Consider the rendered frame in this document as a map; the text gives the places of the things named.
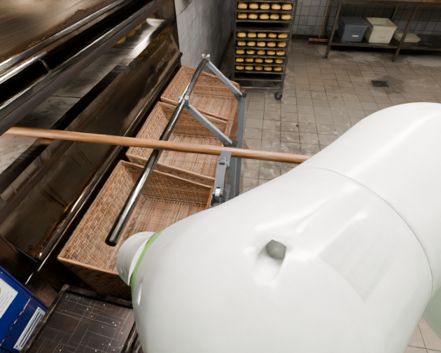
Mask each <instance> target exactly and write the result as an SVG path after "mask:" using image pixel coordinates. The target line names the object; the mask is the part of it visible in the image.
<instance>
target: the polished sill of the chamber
mask: <svg viewBox="0 0 441 353"><path fill-rule="evenodd" d="M173 26H174V19H165V20H164V21H163V22H162V23H161V24H160V25H159V26H158V27H157V28H156V29H154V30H153V31H152V32H151V33H150V34H149V35H148V36H147V37H146V38H145V39H144V40H143V41H142V42H141V43H140V44H139V45H138V46H137V47H136V48H135V49H134V50H133V51H131V52H130V53H129V54H128V55H127V56H126V57H125V58H124V59H123V60H122V61H121V62H119V63H118V64H117V65H116V66H115V67H114V68H113V69H112V70H111V71H110V72H109V73H107V75H105V77H103V79H101V80H100V82H98V84H96V85H95V86H94V87H93V88H92V89H91V90H90V91H89V92H88V93H87V94H86V95H84V96H83V97H82V98H81V99H80V100H79V101H78V102H77V103H76V104H75V105H73V106H72V107H71V108H70V109H69V110H68V111H67V112H66V113H65V114H64V115H63V116H62V117H61V118H60V119H59V120H58V121H57V122H56V123H55V124H54V125H53V126H52V127H50V128H49V130H62V131H70V132H75V131H76V130H77V129H78V128H79V127H80V126H81V125H82V123H83V122H84V121H85V120H86V119H87V118H88V117H89V116H90V115H91V114H92V112H93V111H94V110H95V109H96V108H97V107H98V106H99V105H100V104H101V103H102V102H103V101H104V100H105V99H106V98H107V97H108V96H109V95H110V94H111V93H112V91H113V90H114V89H115V88H116V87H117V86H118V85H119V84H120V83H121V82H122V80H123V79H124V78H125V77H126V76H127V75H128V74H129V73H130V72H131V71H132V70H133V68H135V66H136V65H138V63H140V61H141V60H142V59H143V58H144V57H145V56H146V55H147V54H148V53H149V52H150V51H151V49H152V48H153V47H154V46H155V45H156V44H157V43H158V42H159V41H160V40H161V39H162V37H163V36H164V35H165V34H166V33H167V32H168V31H169V30H170V29H171V28H172V27H173ZM65 141H66V140H64V139H51V138H45V137H40V138H38V139H37V140H36V141H35V142H34V143H33V144H32V145H31V146H30V147H29V148H28V149H27V150H26V151H25V152H24V153H23V154H22V155H21V156H20V157H19V158H18V159H17V160H15V161H14V162H13V163H12V164H11V165H10V166H9V167H8V168H7V169H6V170H4V171H3V172H2V173H1V174H0V211H1V210H2V209H3V208H4V207H5V206H6V205H7V204H8V203H9V202H10V201H11V200H12V199H13V197H14V196H15V195H16V194H17V193H18V192H19V191H20V190H21V189H22V188H23V186H24V185H25V184H26V183H27V182H28V181H29V180H30V179H31V178H32V177H33V176H34V175H35V173H37V172H38V171H39V170H40V169H41V168H42V166H43V165H44V164H45V163H46V162H47V161H48V160H49V159H50V158H51V157H52V156H53V154H54V153H55V152H56V151H57V150H58V149H59V148H60V147H61V146H62V144H63V143H64V142H65Z"/></svg>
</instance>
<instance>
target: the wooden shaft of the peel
mask: <svg viewBox="0 0 441 353"><path fill-rule="evenodd" d="M4 134H17V135H24V136H32V137H45V138H51V139H64V140H72V141H84V142H92V143H98V144H112V145H119V146H131V147H139V148H151V149H159V150H166V151H178V152H186V153H198V154H206V155H219V156H220V154H221V151H231V152H232V154H231V157H233V158H246V159H253V160H266V161H273V162H286V163H293V164H302V163H303V162H305V161H306V160H308V159H310V158H311V157H312V155H299V154H292V153H278V152H271V151H257V150H250V149H242V148H229V147H222V146H208V145H201V144H188V143H181V142H173V141H160V140H152V139H139V138H131V137H118V136H111V135H104V134H90V133H83V132H70V131H62V130H49V129H41V128H34V127H20V126H12V128H11V129H9V130H8V131H7V132H5V133H4Z"/></svg>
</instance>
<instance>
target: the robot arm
mask: <svg viewBox="0 0 441 353"><path fill-rule="evenodd" d="M231 154H232V151H221V152H220V158H219V160H218V161H217V168H216V176H215V181H214V187H213V193H212V196H213V197H212V200H211V207H208V208H206V209H205V210H204V211H202V212H199V213H196V214H193V215H192V216H189V217H187V218H185V219H182V220H180V221H178V222H176V223H174V224H172V225H170V226H169V227H167V228H165V229H164V230H162V231H161V232H159V233H157V232H156V233H154V232H141V233H137V234H135V235H133V236H131V237H129V238H128V239H127V240H126V241H125V242H124V243H123V244H122V246H121V248H120V250H119V252H118V255H117V261H116V264H117V269H118V273H119V275H120V277H121V278H122V280H123V281H124V282H125V283H126V284H128V285H129V286H131V289H132V305H133V310H134V318H135V322H136V327H137V331H138V334H139V339H140V341H141V346H142V349H143V353H404V352H405V350H406V348H407V346H408V344H409V341H410V339H411V337H412V335H413V333H414V331H415V329H416V327H417V325H418V323H419V320H420V318H421V317H423V319H424V320H425V321H426V323H427V324H428V325H429V326H430V327H431V328H432V330H433V331H434V332H435V333H436V335H437V336H438V337H439V339H441V104H438V103H428V102H418V103H409V104H400V105H397V106H392V107H389V108H386V109H383V110H381V111H378V112H376V113H373V114H371V115H369V116H368V117H366V118H364V119H362V120H361V121H359V122H358V123H356V124H355V125H354V126H353V127H352V128H351V129H349V130H348V131H347V132H345V133H344V134H343V135H342V136H341V137H340V138H338V139H337V140H336V141H334V142H333V143H332V144H330V145H329V146H327V147H326V148H324V149H323V150H322V151H320V152H319V153H317V154H316V155H314V156H312V157H311V158H310V159H308V160H306V161H305V162H303V163H302V164H300V165H298V166H297V167H295V168H294V169H292V170H291V171H289V172H287V173H285V174H283V175H281V176H279V177H277V178H275V179H273V180H271V181H268V182H267V183H265V184H263V185H261V186H258V187H256V188H254V189H252V190H250V191H248V192H246V193H243V194H241V195H239V196H237V197H235V198H233V199H231V200H228V199H229V194H230V185H227V184H225V182H226V175H227V169H229V167H230V158H231Z"/></svg>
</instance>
